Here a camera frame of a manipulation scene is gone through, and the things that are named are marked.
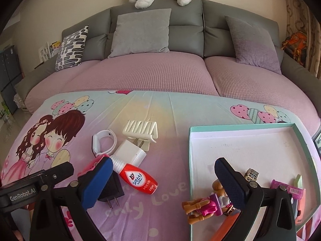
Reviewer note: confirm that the grey sofa with pink cover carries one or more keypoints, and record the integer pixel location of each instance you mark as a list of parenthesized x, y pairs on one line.
[(201, 60)]

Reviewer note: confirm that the dark cabinet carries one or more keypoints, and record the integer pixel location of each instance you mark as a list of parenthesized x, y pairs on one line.
[(11, 74)]

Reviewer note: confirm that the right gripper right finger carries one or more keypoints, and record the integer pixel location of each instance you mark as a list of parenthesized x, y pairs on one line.
[(249, 197)]

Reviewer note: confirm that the black power adapter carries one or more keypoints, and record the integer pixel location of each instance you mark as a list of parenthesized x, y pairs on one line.
[(112, 191)]

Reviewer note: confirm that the gold patterned lighter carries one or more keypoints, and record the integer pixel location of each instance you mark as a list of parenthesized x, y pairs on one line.
[(251, 175)]

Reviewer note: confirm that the orange decorative ornament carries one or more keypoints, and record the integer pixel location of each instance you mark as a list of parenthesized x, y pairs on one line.
[(296, 47)]

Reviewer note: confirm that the pink brown puppy figure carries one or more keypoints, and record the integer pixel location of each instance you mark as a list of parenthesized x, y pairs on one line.
[(216, 204)]

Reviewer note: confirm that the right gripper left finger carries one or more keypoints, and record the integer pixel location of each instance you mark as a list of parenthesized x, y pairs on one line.
[(48, 222)]

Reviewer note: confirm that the white power adapter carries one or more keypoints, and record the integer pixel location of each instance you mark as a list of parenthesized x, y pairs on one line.
[(130, 153)]

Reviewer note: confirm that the cartoon couple printed blanket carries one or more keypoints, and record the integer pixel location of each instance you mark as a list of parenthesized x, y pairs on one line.
[(80, 115)]

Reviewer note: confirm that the black white patterned cushion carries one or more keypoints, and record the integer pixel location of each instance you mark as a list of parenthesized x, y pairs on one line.
[(71, 50)]

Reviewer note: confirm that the books beside sofa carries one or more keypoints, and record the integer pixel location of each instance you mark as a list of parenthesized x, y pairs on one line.
[(49, 50)]

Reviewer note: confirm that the white smart band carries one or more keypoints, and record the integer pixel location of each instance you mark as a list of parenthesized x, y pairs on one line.
[(104, 142)]

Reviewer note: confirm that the cream plastic hair claw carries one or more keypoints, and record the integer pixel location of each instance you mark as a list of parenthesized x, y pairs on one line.
[(143, 133)]

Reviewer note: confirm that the pink smart watch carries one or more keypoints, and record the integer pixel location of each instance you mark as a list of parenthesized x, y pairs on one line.
[(92, 164)]

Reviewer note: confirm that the patterned beige curtain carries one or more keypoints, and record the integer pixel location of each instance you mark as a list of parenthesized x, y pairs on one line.
[(301, 18)]

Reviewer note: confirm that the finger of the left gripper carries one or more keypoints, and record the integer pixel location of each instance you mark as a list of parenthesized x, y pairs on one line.
[(57, 173)]

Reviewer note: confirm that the grey purple cushion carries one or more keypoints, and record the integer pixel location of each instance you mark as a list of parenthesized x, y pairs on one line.
[(253, 45)]

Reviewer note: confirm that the red white glue bottle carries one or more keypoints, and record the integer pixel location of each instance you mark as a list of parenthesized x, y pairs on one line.
[(134, 176)]

